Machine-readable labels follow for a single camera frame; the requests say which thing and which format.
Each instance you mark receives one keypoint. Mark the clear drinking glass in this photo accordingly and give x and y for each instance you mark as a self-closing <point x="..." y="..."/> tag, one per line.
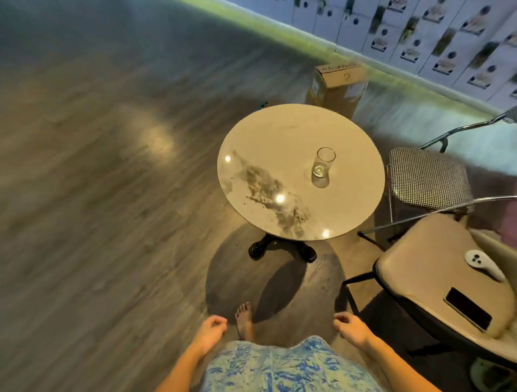
<point x="322" y="171"/>

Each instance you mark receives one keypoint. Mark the person's left hand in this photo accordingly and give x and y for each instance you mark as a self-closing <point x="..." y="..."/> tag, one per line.
<point x="210" y="333"/>

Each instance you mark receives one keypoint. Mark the beige cushioned chair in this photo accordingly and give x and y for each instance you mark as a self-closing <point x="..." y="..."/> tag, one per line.
<point x="424" y="270"/>

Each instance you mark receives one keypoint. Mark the round marble table top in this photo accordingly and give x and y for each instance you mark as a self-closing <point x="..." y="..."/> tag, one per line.
<point x="282" y="145"/>

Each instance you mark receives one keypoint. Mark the person's right fingers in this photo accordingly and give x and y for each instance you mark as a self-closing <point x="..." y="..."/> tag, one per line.
<point x="341" y="318"/>

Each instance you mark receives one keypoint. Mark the person's right hand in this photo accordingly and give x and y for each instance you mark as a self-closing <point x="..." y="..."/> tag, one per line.
<point x="355" y="331"/>

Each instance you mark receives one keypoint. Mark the white handheld controller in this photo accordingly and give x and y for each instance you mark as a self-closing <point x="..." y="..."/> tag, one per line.
<point x="480" y="261"/>

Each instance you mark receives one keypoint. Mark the black smartphone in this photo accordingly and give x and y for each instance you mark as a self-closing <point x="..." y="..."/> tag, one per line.
<point x="467" y="309"/>

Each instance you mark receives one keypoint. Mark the blue patterned dress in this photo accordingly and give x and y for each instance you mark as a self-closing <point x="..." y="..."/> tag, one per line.
<point x="282" y="367"/>

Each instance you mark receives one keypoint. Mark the brown cardboard box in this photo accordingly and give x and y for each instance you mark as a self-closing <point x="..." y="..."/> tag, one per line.
<point x="337" y="87"/>

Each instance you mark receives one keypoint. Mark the white round base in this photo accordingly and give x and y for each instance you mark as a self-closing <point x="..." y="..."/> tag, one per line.
<point x="492" y="377"/>

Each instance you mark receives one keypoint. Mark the person's left forearm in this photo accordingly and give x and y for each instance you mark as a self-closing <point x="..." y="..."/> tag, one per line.
<point x="181" y="369"/>

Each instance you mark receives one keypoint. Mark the houndstooth chrome chair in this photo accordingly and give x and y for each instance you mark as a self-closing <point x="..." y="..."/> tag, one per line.
<point x="428" y="179"/>

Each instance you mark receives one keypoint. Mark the black table base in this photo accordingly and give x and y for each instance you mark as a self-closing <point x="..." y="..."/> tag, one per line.
<point x="258" y="248"/>

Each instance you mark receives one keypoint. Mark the person's bare foot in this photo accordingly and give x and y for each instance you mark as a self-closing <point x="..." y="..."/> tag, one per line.
<point x="244" y="321"/>

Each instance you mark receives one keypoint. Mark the person's left fingers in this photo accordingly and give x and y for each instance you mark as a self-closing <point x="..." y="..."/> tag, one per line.
<point x="218" y="321"/>

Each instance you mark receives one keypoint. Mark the person's right forearm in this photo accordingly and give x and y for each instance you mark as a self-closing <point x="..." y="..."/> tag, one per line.
<point x="400" y="369"/>

